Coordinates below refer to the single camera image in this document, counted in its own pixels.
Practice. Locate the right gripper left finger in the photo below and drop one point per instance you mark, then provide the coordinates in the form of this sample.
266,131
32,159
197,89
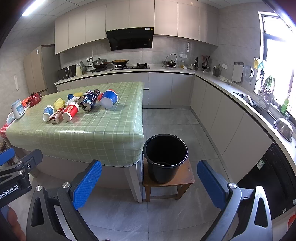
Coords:
43,222

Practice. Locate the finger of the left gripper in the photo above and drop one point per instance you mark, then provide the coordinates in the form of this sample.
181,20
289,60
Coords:
27,163
6,155

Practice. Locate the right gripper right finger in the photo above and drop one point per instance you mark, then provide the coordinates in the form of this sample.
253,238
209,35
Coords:
250,206

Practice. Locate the red white milk carton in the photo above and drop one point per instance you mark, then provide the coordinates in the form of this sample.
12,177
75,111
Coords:
56,117

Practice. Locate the blue white paper cup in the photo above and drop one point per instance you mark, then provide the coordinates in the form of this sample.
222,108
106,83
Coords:
48,111

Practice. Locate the red white paper cup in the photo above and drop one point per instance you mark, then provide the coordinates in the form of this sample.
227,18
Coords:
70,111

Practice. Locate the colourful printed drink can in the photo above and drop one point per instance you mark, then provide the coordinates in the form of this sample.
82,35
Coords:
82,97

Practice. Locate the blue pepsi can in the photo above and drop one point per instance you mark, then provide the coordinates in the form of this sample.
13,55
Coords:
89,102

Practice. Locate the blue paper bowl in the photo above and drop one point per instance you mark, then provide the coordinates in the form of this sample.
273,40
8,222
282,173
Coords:
109,99

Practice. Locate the yellow knitted cloth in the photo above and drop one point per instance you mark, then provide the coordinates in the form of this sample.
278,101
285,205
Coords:
59,103

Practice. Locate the person's left hand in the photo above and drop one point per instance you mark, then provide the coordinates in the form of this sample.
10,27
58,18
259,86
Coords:
15,226

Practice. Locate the red white packet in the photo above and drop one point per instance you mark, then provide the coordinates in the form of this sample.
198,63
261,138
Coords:
3,130

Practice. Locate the white blue plastic jar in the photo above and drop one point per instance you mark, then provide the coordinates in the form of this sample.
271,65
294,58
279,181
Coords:
18,109

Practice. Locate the black built-in oven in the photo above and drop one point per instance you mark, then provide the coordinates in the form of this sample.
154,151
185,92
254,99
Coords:
274,173

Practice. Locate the blue cloth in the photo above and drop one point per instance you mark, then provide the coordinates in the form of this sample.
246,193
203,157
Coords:
70,96

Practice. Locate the small brown wooden stool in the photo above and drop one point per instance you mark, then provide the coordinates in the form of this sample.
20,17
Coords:
183,179

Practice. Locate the yellow sponge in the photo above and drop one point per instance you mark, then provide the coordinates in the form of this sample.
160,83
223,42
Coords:
78,94

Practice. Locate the green checked tablecloth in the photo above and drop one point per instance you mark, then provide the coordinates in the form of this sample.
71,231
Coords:
113,136

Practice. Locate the red plastic bag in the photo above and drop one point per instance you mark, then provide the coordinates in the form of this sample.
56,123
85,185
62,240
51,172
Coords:
97,94

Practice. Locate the black microwave oven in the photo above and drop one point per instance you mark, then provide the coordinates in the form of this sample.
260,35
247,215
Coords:
67,72

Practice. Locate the beige refrigerator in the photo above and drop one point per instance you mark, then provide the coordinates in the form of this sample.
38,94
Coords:
41,67

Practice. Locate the white kettle jug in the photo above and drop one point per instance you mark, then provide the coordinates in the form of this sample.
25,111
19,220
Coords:
78,70

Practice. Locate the steel bowl in sink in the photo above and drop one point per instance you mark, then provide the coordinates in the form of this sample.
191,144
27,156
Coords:
284,128

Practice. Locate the black plastic bucket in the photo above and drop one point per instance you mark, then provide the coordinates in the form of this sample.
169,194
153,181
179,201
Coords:
164,153

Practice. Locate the green dish soap bottle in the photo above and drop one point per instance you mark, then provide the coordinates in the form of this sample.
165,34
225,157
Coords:
284,106

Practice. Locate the black lidded pot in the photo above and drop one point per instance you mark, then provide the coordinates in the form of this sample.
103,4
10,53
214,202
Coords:
99,63

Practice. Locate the black frying wok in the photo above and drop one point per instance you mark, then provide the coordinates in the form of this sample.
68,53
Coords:
121,62

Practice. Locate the black gas stove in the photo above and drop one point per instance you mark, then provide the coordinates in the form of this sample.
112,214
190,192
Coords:
128,67

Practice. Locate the white cutting board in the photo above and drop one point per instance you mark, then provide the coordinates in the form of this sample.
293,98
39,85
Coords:
237,75

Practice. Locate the round white strainer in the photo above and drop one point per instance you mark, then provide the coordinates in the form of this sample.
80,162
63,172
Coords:
248,72

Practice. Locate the black utensil holder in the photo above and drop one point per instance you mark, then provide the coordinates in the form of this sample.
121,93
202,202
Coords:
217,70

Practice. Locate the dark glass bottle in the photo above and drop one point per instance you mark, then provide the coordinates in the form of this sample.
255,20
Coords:
196,64

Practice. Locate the black range hood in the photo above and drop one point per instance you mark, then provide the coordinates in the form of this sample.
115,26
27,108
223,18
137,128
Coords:
130,38

